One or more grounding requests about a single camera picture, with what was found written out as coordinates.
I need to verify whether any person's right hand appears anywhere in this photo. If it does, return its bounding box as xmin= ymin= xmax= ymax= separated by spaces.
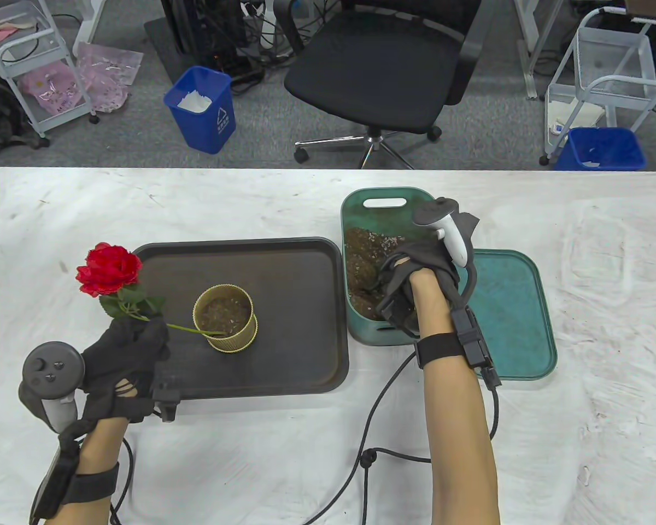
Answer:
xmin=374 ymin=236 xmax=462 ymax=337

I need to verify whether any person's left hand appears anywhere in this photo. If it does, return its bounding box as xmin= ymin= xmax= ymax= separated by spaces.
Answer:
xmin=81 ymin=316 xmax=171 ymax=424

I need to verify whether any brown potting mix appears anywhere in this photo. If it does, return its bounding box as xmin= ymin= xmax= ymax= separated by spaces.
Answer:
xmin=200 ymin=295 xmax=251 ymax=334
xmin=344 ymin=227 xmax=416 ymax=322

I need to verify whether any red artificial rose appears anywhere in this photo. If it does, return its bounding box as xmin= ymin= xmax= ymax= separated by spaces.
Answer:
xmin=77 ymin=243 xmax=225 ymax=336

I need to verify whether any person's left forearm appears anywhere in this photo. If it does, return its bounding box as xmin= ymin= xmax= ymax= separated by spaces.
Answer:
xmin=44 ymin=418 xmax=127 ymax=525

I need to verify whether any person's right forearm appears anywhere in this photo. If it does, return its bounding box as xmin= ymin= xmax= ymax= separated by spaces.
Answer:
xmin=410 ymin=269 xmax=501 ymax=525

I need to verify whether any grey handheld controller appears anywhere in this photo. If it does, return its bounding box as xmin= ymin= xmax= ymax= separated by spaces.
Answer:
xmin=413 ymin=198 xmax=481 ymax=269
xmin=19 ymin=342 xmax=86 ymax=434

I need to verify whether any green plastic bin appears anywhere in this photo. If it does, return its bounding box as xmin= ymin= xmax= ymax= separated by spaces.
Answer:
xmin=342 ymin=188 xmax=454 ymax=347

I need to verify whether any yellow ribbed flower pot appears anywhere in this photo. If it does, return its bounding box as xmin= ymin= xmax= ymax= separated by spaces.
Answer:
xmin=192 ymin=284 xmax=259 ymax=354

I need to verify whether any dark brown plastic tray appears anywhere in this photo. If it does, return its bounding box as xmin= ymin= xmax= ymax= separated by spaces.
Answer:
xmin=134 ymin=237 xmax=350 ymax=401

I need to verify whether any green plastic bin lid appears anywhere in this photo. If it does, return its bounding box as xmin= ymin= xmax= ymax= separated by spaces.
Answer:
xmin=449 ymin=249 xmax=558 ymax=382

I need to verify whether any black office chair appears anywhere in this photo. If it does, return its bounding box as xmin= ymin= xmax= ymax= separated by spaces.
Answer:
xmin=273 ymin=0 xmax=483 ymax=169

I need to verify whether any blue waste bin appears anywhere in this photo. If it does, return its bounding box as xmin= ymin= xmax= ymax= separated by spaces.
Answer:
xmin=555 ymin=127 xmax=647 ymax=172
xmin=163 ymin=66 xmax=237 ymax=155

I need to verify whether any white crumpled paper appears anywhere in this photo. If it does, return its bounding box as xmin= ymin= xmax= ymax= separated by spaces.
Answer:
xmin=177 ymin=91 xmax=213 ymax=114

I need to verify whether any pink plastic bag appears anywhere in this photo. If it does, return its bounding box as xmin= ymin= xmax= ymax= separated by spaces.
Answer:
xmin=21 ymin=61 xmax=83 ymax=115
xmin=75 ymin=42 xmax=144 ymax=114

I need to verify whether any black floor mat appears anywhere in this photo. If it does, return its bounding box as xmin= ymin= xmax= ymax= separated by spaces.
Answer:
xmin=144 ymin=16 xmax=263 ymax=85

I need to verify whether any black computer tower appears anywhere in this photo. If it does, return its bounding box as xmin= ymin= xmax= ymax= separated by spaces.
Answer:
xmin=161 ymin=0 xmax=250 ymax=60

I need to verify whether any black wrist strap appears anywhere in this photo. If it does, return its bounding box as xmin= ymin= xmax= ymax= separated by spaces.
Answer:
xmin=414 ymin=309 xmax=502 ymax=389
xmin=28 ymin=440 xmax=121 ymax=520

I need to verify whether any white wire cart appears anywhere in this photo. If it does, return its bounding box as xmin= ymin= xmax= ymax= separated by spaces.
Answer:
xmin=0 ymin=0 xmax=99 ymax=138
xmin=540 ymin=8 xmax=656 ymax=166

